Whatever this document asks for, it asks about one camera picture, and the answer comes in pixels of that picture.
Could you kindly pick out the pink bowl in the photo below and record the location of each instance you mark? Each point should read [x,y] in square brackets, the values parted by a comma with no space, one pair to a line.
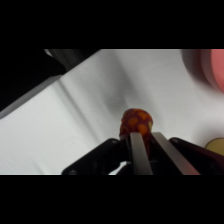
[215,68]

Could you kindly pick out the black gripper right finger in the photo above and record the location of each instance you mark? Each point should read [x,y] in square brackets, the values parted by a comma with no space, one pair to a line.
[180,156]

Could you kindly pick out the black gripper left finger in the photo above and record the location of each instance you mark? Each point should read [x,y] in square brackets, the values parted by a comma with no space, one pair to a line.
[140,156]

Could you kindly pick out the red ball with orange spots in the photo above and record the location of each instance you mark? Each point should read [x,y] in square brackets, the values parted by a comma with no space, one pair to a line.
[137,121]

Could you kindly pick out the yellow cup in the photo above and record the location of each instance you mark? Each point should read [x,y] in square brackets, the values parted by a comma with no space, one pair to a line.
[216,146]

